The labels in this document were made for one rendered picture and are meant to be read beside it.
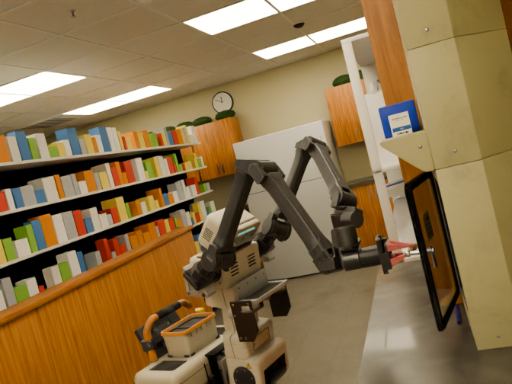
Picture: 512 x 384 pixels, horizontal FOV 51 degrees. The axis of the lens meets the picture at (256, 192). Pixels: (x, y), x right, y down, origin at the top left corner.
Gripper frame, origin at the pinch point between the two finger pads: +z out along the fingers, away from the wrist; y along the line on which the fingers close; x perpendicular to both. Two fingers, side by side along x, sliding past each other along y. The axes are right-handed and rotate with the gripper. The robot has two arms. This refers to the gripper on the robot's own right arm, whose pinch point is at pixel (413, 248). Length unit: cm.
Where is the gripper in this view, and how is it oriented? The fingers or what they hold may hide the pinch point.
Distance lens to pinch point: 154.6
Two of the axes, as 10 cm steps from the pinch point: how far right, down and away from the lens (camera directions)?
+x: 2.7, -1.3, 9.5
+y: -2.5, -9.7, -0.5
